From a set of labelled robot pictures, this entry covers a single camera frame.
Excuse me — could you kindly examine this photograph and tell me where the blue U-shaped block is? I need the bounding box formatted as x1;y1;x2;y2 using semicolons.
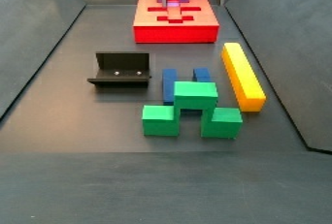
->
161;67;211;106

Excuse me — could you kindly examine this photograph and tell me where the black angled fixture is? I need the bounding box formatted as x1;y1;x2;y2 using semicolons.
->
86;51;149;85

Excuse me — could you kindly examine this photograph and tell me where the red slotted base block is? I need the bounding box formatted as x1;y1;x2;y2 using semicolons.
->
132;0;219;44

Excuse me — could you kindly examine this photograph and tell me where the yellow long bar block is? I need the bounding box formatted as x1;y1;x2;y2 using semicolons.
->
220;43;266;112

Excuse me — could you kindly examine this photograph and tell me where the green arch block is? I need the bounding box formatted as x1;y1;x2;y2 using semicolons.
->
141;81;242;139

